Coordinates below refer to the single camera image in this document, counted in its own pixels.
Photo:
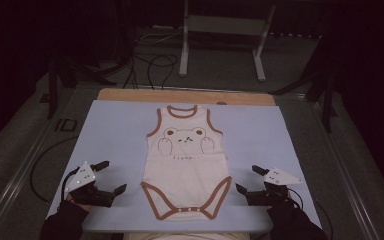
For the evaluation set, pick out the white metal stand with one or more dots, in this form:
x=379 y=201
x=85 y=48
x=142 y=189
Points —
x=225 y=25

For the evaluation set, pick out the light blue mat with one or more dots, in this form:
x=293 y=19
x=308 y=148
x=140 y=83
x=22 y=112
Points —
x=116 y=133

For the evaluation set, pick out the dark metal stand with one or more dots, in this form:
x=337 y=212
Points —
x=326 y=86
x=52 y=86

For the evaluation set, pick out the person's right hand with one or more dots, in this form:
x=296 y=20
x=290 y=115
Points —
x=280 y=206

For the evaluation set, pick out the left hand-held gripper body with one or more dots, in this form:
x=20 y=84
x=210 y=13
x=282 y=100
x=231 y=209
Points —
x=86 y=191

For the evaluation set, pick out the metal floor rail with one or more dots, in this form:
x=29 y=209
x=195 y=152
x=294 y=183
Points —
x=16 y=173
x=343 y=180

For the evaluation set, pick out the white power strip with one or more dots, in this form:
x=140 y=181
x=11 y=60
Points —
x=163 y=27

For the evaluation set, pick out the person's left hand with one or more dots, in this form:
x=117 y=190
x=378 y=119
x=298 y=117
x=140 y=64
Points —
x=80 y=205

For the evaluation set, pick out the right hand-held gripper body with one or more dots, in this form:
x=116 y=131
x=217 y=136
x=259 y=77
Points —
x=273 y=195

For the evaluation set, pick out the cream baby bodysuit brown trim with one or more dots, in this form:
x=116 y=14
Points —
x=186 y=180

